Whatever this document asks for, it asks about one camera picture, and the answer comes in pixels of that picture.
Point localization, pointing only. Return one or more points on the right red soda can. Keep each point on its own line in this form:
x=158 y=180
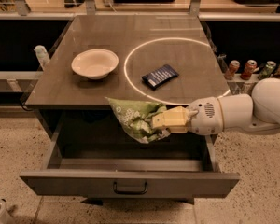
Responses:
x=250 y=67

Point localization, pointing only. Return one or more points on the black drawer handle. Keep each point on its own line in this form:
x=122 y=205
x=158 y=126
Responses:
x=130 y=190

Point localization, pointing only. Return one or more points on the grey cabinet with top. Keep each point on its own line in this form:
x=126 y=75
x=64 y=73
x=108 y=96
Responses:
x=143 y=43

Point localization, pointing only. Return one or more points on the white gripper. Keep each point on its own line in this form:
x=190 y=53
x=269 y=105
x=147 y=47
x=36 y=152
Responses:
x=204 y=116

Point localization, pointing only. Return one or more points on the green jalapeno chip bag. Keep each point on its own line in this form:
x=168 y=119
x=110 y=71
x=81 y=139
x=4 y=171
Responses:
x=135 y=119

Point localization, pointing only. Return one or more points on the dark blue snack packet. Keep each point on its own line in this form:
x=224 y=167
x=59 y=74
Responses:
x=159 y=76

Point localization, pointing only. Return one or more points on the white ceramic bowl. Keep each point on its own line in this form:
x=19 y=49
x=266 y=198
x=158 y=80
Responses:
x=95 y=63

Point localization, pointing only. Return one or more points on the open grey top drawer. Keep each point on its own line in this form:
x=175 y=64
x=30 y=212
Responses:
x=88 y=153

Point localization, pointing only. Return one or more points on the red soda can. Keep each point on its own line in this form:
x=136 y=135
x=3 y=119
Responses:
x=250 y=67
x=232 y=69

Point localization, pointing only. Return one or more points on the left red soda can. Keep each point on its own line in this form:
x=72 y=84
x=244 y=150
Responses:
x=232 y=69

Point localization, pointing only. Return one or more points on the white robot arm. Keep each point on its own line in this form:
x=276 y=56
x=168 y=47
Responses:
x=255 y=113

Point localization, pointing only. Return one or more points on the green soda can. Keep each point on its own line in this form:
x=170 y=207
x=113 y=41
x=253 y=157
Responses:
x=267 y=70

